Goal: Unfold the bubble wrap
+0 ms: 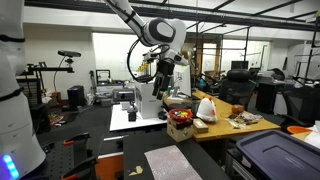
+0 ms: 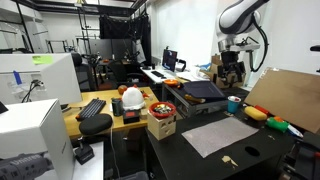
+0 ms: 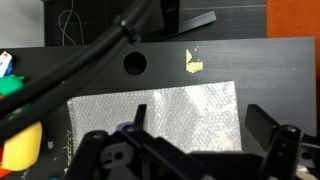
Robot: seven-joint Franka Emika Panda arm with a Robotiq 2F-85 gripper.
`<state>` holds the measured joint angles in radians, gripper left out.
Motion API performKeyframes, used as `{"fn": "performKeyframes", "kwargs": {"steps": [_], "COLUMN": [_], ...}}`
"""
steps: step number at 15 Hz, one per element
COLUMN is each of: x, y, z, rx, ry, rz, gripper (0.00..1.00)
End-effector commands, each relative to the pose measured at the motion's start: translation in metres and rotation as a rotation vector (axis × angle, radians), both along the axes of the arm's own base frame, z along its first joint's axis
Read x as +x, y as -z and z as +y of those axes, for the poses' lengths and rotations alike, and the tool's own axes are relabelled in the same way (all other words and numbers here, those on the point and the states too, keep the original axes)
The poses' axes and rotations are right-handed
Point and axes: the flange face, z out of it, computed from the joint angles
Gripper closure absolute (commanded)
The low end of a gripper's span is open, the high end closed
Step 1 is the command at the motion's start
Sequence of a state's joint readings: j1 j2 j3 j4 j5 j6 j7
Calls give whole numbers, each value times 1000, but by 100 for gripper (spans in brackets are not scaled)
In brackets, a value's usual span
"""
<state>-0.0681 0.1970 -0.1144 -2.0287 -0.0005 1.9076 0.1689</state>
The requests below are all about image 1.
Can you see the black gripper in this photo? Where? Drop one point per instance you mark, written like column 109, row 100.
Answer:
column 165, row 70

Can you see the clear bubble wrap sheet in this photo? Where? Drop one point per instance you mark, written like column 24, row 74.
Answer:
column 171, row 163

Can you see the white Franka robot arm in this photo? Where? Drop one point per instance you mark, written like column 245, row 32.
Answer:
column 163, row 31

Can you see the white computer box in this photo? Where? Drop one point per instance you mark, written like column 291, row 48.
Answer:
column 148, row 100

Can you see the black keyboard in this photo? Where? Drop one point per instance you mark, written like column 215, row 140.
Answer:
column 176, row 105

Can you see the white-backed monitor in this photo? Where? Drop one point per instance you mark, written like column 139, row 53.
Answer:
column 182, row 80

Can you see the red bowl of items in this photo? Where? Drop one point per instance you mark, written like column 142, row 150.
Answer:
column 180, row 114

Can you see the black joystick stand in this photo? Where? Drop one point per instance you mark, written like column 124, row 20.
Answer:
column 132, row 111

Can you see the grey machine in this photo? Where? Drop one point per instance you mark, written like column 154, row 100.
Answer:
column 123, row 95

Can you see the black can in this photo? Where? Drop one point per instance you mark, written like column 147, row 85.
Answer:
column 195, row 108

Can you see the wooden box with face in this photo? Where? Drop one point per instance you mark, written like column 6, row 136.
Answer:
column 180, row 130

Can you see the white table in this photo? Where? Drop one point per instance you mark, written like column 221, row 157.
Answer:
column 120, row 121

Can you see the small wooden box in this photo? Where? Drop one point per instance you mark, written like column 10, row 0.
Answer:
column 200, row 126

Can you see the black office chair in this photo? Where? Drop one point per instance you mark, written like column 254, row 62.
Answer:
column 300, row 103
column 236, row 86

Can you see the wooden desk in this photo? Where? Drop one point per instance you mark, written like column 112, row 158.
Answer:
column 226, row 128

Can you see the orange ball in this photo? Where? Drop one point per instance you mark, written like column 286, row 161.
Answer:
column 237, row 109

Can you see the black computer tower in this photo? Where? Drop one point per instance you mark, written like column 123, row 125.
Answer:
column 76, row 96

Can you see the large tan scrap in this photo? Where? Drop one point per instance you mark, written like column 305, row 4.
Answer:
column 136, row 171

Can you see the plastic wrapped clutter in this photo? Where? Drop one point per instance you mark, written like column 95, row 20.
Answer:
column 245, row 118

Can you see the black orange bar clamp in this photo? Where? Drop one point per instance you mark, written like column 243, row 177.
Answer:
column 81, row 166
column 76, row 138

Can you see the orange bowl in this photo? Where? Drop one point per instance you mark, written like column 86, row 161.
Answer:
column 296, row 129

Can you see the white paper sheet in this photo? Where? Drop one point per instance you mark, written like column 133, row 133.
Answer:
column 315, row 136

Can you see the orange base plate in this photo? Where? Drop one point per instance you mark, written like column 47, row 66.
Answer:
column 110, row 166

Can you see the black depth camera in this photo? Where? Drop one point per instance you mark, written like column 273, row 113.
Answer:
column 69, row 53

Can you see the black camera stand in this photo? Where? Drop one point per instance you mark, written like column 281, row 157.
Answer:
column 50, row 69

